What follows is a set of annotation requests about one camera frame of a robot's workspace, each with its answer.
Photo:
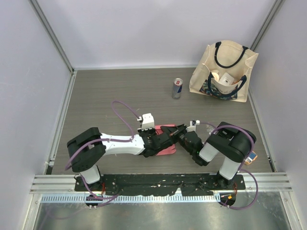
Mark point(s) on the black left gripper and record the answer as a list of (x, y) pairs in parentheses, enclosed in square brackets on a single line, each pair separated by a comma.
[(152, 130)]

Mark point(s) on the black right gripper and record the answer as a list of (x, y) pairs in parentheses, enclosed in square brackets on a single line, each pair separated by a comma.
[(173, 131)]

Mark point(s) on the pink paper box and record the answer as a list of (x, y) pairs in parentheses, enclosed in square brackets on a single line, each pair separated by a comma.
[(168, 150)]

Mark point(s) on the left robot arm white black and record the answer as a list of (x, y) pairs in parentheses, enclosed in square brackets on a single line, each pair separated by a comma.
[(86, 149)]

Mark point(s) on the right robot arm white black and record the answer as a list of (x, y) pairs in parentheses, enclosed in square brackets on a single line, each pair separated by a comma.
[(234, 142)]

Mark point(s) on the white box in bag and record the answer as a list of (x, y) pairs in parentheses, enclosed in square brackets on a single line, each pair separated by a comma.
[(226, 79)]

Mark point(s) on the orange blue small box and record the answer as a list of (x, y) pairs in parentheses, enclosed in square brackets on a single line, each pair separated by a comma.
[(250, 158)]

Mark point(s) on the clear plastic wrapper scrap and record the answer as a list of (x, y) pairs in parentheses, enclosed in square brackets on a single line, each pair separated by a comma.
[(210, 128)]

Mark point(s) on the silver blue drink can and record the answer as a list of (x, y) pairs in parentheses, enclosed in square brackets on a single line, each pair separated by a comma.
[(177, 88)]

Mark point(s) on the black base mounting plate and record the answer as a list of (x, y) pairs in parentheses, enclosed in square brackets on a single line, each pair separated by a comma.
[(190, 184)]

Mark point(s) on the white tape roll in bag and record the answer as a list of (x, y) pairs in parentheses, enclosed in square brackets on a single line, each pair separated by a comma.
[(216, 75)]

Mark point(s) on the beige canvas tote bag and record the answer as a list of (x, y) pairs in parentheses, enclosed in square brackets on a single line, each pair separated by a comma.
[(224, 56)]

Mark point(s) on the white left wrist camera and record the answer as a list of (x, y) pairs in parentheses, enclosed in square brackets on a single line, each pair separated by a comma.
[(146, 121)]

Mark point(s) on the grey slotted cable duct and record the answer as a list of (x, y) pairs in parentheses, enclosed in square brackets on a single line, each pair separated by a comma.
[(177, 198)]

